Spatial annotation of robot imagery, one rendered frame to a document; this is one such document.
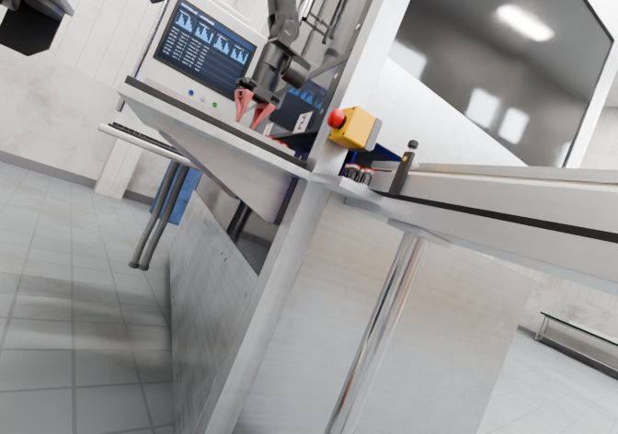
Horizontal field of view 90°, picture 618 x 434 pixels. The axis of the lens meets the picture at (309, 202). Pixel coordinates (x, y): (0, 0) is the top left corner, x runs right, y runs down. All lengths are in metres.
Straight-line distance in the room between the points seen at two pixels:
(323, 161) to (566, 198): 0.45
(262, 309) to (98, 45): 4.46
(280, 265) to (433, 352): 0.62
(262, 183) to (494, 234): 0.51
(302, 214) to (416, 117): 0.40
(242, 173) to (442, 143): 0.55
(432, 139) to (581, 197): 0.52
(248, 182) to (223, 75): 1.02
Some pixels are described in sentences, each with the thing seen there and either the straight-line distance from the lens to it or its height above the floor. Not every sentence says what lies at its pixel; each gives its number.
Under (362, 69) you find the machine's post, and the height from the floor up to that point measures 1.15.
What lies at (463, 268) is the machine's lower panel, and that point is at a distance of 1.10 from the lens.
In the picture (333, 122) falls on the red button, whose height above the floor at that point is 0.98.
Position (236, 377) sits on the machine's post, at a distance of 0.82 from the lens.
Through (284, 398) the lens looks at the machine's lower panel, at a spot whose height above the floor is 0.35.
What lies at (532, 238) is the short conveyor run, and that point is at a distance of 0.46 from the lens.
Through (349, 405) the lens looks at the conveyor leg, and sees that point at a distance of 0.68.
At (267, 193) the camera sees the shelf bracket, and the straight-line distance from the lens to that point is 0.78.
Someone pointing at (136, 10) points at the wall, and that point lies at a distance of 5.08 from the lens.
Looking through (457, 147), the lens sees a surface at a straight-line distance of 0.99.
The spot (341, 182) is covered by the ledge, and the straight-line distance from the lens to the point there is 0.59.
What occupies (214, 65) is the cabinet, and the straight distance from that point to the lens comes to 1.72.
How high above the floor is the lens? 0.79
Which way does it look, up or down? 2 degrees up
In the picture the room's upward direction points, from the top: 22 degrees clockwise
